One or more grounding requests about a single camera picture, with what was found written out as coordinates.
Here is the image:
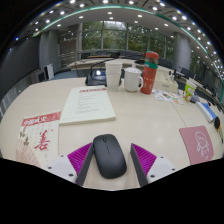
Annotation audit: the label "takeaway drink cup with straw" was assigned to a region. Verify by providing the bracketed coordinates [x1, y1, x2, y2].
[183, 79, 198, 102]

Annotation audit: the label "black office chairs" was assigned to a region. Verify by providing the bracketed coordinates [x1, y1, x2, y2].
[79, 49, 145, 62]

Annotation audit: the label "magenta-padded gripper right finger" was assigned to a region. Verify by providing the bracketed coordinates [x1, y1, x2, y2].
[129, 143, 177, 188]

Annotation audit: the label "red drink bottle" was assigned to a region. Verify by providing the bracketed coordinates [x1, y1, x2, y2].
[140, 50, 160, 96]

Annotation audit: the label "white lidded mug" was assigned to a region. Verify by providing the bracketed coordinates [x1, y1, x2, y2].
[123, 66, 145, 93]

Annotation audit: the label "black computer mouse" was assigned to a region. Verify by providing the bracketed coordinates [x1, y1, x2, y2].
[92, 133, 128, 180]

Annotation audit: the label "white paper cup stack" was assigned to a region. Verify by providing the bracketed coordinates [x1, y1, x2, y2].
[104, 60, 123, 92]

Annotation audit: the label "ceiling lights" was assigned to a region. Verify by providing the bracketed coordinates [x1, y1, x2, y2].
[13, 0, 222, 63]

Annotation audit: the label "red-print paper flyer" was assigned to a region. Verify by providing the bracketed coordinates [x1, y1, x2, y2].
[15, 110, 62, 169]

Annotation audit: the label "pink printed mouse pad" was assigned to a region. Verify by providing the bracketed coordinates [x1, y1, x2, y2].
[178, 125, 215, 166]

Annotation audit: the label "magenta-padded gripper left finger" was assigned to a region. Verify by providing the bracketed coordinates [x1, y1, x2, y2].
[44, 142, 95, 186]

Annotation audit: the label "dark conference microphone unit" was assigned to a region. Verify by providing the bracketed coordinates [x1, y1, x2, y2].
[84, 58, 108, 87]
[189, 94, 201, 104]

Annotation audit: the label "white floor appliance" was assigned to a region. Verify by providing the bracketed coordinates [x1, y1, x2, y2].
[44, 63, 55, 81]

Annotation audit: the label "white paper booklet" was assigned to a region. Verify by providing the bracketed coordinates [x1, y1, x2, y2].
[59, 85, 117, 127]

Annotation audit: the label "colourful sticker sheet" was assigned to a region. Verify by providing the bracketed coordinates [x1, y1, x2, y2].
[152, 88, 184, 105]

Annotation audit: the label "black handheld microphone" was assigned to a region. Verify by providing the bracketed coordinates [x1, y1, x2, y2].
[213, 115, 224, 144]

